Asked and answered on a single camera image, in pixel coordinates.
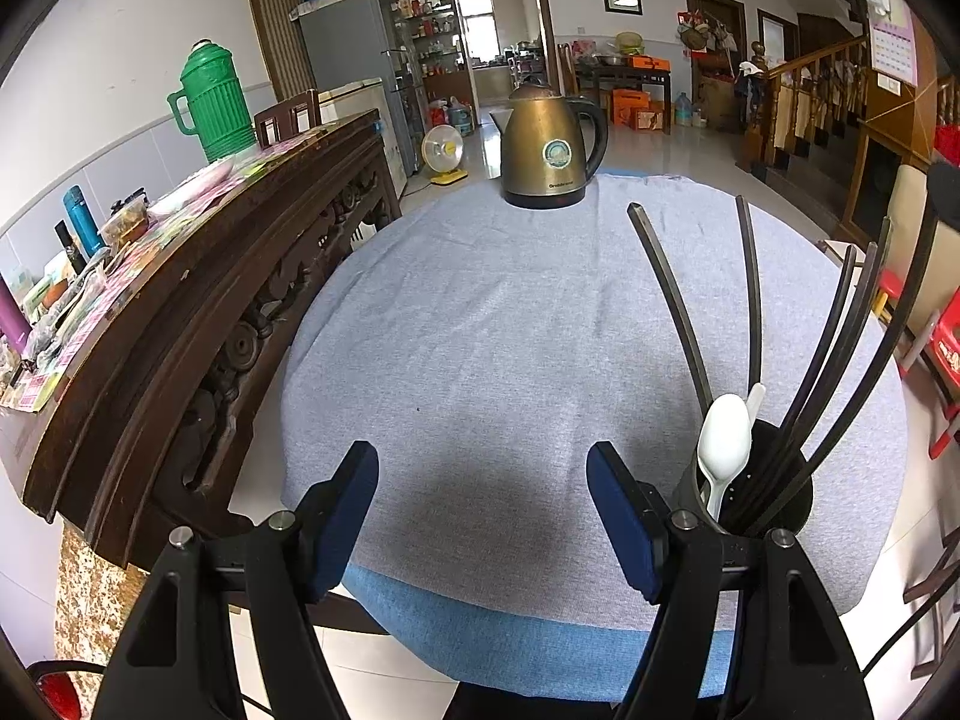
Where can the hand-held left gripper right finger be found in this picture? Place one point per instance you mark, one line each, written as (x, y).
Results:
(622, 529)

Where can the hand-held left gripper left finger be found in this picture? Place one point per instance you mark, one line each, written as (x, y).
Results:
(345, 521)

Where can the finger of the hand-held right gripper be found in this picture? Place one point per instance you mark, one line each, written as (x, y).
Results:
(946, 178)

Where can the dark metal chopstick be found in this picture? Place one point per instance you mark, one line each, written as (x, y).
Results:
(835, 311)
(876, 300)
(752, 300)
(855, 307)
(916, 285)
(667, 292)

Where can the white plastic spoon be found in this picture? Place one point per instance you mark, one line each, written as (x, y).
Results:
(724, 431)
(757, 399)

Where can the metal utensil holder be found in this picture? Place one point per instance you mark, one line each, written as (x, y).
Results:
(795, 499)

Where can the blue tablecloth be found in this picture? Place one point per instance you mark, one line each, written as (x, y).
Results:
(525, 652)

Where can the wooden staircase railing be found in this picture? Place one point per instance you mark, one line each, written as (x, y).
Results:
(817, 64)

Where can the red plastic stool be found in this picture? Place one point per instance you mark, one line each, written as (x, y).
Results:
(941, 360)
(60, 694)

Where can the grey tablecloth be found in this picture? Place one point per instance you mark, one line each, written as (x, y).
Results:
(487, 330)

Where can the carved dark wooden sideboard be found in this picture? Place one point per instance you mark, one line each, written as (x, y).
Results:
(187, 300)

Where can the clear water jug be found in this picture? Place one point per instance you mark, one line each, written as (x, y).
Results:
(683, 111)

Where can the dark wooden room door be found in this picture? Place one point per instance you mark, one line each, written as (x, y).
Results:
(716, 15)

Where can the small orange carton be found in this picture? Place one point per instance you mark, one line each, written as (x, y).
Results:
(651, 120)

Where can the flat orange box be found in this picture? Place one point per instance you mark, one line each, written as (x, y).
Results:
(649, 61)

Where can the large orange carton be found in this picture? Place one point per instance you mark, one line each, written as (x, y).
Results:
(628, 105)

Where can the yellow-green basket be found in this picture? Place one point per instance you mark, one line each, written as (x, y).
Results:
(630, 43)

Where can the dark wooden side table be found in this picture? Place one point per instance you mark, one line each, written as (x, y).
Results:
(600, 75)

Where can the pink plate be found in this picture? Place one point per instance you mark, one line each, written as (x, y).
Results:
(195, 184)

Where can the clear food container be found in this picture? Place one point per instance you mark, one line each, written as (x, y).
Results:
(126, 221)

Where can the bronze electric kettle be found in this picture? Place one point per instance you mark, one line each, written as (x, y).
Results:
(547, 157)

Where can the yellow electric fan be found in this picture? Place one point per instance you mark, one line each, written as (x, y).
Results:
(442, 150)

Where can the black drink bottle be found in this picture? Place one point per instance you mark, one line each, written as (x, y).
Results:
(69, 247)

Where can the purple drink bottle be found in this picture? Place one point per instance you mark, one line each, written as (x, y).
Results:
(11, 319)

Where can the blue drink bottle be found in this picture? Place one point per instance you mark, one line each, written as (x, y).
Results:
(82, 221)

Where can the dark wooden chair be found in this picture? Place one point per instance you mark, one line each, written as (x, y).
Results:
(289, 116)

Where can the blue water jug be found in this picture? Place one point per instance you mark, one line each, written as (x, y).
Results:
(461, 118)

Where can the white chest freezer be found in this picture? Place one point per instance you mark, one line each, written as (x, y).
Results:
(352, 101)

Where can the green thermos jug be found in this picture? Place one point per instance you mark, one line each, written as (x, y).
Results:
(214, 105)

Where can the grey refrigerator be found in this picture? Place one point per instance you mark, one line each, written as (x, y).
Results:
(345, 45)

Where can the brown wooden door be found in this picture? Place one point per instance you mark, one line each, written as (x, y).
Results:
(281, 15)

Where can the wall calendar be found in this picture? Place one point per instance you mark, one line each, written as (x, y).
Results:
(892, 30)

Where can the black metal chair frame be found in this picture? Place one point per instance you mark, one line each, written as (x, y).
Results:
(930, 600)

